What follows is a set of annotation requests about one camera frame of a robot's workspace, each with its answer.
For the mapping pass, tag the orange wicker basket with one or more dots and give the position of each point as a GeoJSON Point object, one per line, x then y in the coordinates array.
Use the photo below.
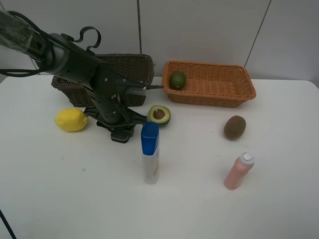
{"type": "Point", "coordinates": [217, 85]}

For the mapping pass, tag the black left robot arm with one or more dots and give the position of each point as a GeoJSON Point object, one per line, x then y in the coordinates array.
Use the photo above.
{"type": "Point", "coordinates": [59, 56]}

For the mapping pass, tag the brown kiwi fruit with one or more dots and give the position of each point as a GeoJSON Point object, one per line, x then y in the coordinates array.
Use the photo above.
{"type": "Point", "coordinates": [234, 128]}

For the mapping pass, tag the black whiteboard eraser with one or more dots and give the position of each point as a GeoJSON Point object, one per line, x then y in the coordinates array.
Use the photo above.
{"type": "Point", "coordinates": [122, 134]}

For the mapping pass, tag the dark brown wicker basket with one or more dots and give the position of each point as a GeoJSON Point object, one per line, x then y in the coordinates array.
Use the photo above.
{"type": "Point", "coordinates": [138, 67]}

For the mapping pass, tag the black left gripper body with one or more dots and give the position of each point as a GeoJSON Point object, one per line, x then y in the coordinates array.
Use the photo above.
{"type": "Point", "coordinates": [112, 113]}

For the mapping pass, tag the blue capped white bottle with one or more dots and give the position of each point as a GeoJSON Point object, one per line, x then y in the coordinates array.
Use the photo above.
{"type": "Point", "coordinates": [150, 152]}

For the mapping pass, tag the pink spray bottle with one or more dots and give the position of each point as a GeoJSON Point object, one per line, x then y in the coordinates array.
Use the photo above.
{"type": "Point", "coordinates": [239, 170]}

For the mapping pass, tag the dark green lime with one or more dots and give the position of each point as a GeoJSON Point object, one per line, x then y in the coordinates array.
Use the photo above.
{"type": "Point", "coordinates": [177, 80]}

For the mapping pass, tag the yellow lemon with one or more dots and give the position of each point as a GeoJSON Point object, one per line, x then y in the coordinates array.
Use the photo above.
{"type": "Point", "coordinates": [71, 120]}

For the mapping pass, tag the halved avocado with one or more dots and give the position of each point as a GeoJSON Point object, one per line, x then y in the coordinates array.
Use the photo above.
{"type": "Point", "coordinates": [160, 115]}

